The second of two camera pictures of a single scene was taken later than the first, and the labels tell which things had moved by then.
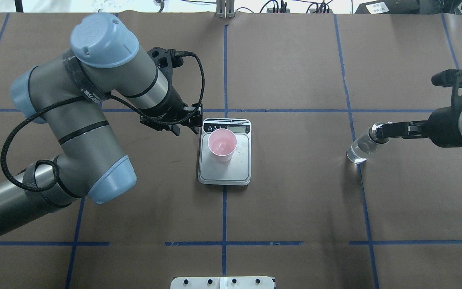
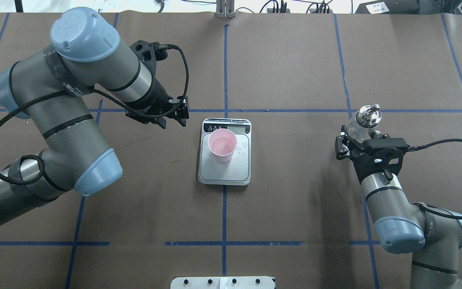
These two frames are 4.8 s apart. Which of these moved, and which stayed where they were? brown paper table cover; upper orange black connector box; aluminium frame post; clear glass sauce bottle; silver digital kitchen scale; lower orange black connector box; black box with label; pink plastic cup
Moved: clear glass sauce bottle
Stayed: pink plastic cup; lower orange black connector box; black box with label; aluminium frame post; brown paper table cover; upper orange black connector box; silver digital kitchen scale
